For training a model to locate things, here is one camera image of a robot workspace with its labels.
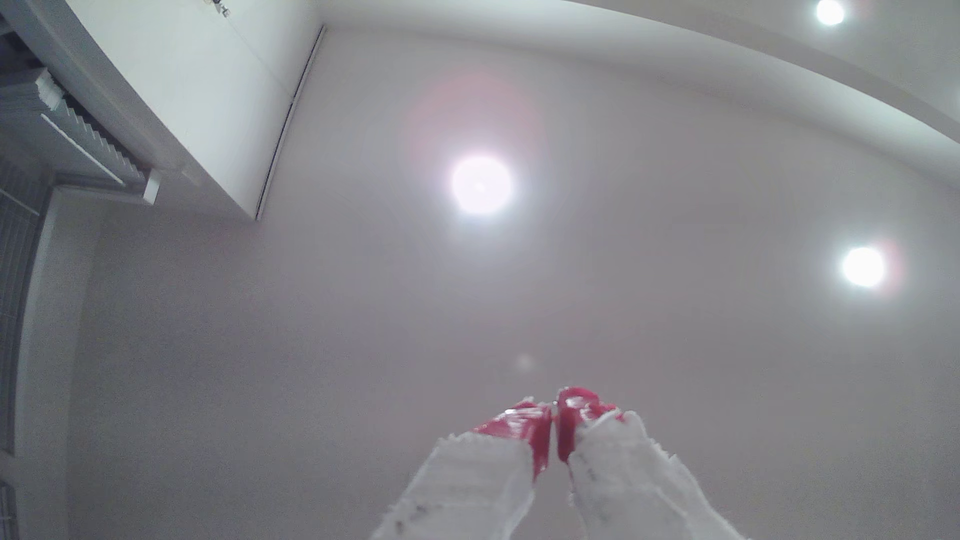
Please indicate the red white-wrapped gripper finger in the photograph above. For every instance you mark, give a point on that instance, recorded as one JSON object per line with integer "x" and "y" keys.
{"x": 465, "y": 487}
{"x": 637, "y": 487}

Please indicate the round ceiling light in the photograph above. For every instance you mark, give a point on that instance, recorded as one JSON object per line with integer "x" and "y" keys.
{"x": 481, "y": 185}
{"x": 864, "y": 267}
{"x": 830, "y": 11}

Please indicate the white window blind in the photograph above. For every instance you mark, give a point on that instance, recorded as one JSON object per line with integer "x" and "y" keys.
{"x": 82, "y": 142}

